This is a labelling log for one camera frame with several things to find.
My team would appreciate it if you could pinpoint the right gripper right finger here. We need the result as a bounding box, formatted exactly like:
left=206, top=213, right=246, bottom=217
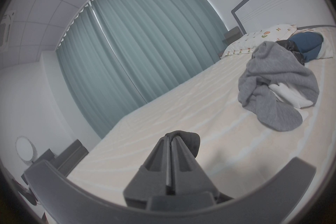
left=171, top=136, right=220, bottom=203

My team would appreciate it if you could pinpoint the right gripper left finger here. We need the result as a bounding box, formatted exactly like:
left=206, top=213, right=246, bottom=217
left=124, top=136, right=170, bottom=204

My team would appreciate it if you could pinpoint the bed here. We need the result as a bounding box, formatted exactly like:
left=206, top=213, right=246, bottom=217
left=66, top=0, right=336, bottom=208

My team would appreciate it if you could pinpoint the pile of clothes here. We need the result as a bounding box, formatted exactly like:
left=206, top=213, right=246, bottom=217
left=237, top=31, right=334, bottom=132

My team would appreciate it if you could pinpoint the black chest of drawers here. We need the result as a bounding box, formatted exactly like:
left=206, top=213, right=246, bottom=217
left=56, top=139, right=89, bottom=177

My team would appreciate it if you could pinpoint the black dressing table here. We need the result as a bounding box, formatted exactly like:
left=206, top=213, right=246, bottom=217
left=21, top=148, right=57, bottom=184

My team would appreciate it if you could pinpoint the blue-green curtain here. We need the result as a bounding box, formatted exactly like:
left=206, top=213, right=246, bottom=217
left=90, top=0, right=229, bottom=103
left=55, top=6, right=146, bottom=140

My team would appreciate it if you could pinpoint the round white mirror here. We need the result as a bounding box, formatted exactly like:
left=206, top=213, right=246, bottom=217
left=15, top=135, right=35, bottom=163

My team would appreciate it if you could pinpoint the grey bedside table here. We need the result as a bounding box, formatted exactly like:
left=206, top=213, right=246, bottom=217
left=218, top=26, right=241, bottom=60

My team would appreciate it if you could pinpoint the white printed pillow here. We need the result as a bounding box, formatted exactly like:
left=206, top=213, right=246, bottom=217
left=221, top=24, right=298, bottom=57

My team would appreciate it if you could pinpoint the white ceiling air vent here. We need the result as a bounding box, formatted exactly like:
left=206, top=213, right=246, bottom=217
left=0, top=10, right=17, bottom=51

